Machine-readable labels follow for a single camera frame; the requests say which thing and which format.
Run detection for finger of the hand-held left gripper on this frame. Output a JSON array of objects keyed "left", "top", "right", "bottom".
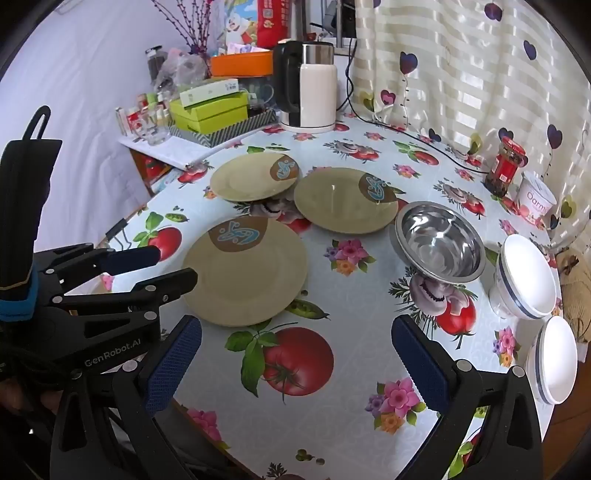
[
  {"left": 33, "top": 243, "right": 161, "bottom": 295},
  {"left": 53, "top": 268, "right": 199, "bottom": 324}
]

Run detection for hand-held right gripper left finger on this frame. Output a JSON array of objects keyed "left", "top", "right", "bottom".
[{"left": 48, "top": 315, "right": 204, "bottom": 480}]

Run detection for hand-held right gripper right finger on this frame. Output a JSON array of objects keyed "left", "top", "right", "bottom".
[{"left": 391, "top": 315, "right": 544, "bottom": 480}]

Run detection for tan plate with brown emblem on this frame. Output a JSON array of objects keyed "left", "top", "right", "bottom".
[
  {"left": 210, "top": 154, "right": 301, "bottom": 202},
  {"left": 294, "top": 168, "right": 399, "bottom": 234},
  {"left": 181, "top": 215, "right": 308, "bottom": 328}
]

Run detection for stainless steel bowl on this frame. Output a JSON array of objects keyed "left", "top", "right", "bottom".
[{"left": 389, "top": 201, "right": 487, "bottom": 284}]

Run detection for white bowl with blue stripe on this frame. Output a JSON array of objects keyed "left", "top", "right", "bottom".
[
  {"left": 526, "top": 316, "right": 579, "bottom": 405},
  {"left": 488, "top": 234, "right": 558, "bottom": 320}
]

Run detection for white shelf board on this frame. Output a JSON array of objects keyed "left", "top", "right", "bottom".
[{"left": 117, "top": 134, "right": 218, "bottom": 169}]

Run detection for clear glass mug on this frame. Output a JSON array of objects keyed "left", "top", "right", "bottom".
[{"left": 134, "top": 111, "right": 171, "bottom": 146}]

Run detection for row of small bottles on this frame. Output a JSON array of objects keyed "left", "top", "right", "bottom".
[{"left": 115, "top": 90, "right": 174, "bottom": 134}]

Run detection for green box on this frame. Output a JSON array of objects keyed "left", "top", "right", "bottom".
[{"left": 169, "top": 91, "right": 250, "bottom": 134}]

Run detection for brown cloth bundle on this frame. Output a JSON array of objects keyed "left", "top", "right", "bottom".
[{"left": 556, "top": 249, "right": 591, "bottom": 342}]

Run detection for slim white box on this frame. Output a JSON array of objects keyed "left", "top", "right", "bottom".
[{"left": 179, "top": 78, "right": 240, "bottom": 107}]

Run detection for dark glass jar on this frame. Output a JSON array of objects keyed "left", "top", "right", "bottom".
[{"left": 145, "top": 45, "right": 168, "bottom": 88}]

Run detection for clear plastic bag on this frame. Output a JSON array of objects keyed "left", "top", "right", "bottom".
[{"left": 154, "top": 48, "right": 208, "bottom": 100}]

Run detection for white yogurt tub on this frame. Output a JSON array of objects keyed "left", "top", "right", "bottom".
[{"left": 513, "top": 171, "right": 558, "bottom": 227}]

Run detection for clear plastic box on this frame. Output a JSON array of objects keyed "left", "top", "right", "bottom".
[{"left": 238, "top": 76, "right": 278, "bottom": 110}]

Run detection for chili sauce jar red lid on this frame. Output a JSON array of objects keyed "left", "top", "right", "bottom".
[{"left": 484, "top": 136, "right": 528, "bottom": 198}]

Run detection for orange box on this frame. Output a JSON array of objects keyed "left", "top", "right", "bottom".
[{"left": 210, "top": 50, "right": 274, "bottom": 78}]

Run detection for purple blossom branches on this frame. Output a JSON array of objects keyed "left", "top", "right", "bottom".
[{"left": 150, "top": 0, "right": 222, "bottom": 54}]

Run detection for red snack package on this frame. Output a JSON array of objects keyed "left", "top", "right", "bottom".
[{"left": 222, "top": 0, "right": 264, "bottom": 49}]

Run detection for cream curtain with heart print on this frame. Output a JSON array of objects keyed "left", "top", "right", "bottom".
[{"left": 353, "top": 0, "right": 591, "bottom": 259}]

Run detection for white electric kettle black handle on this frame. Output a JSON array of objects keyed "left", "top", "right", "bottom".
[{"left": 272, "top": 41, "right": 336, "bottom": 134}]

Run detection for black power cable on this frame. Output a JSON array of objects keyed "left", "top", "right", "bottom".
[{"left": 338, "top": 37, "right": 490, "bottom": 175}]

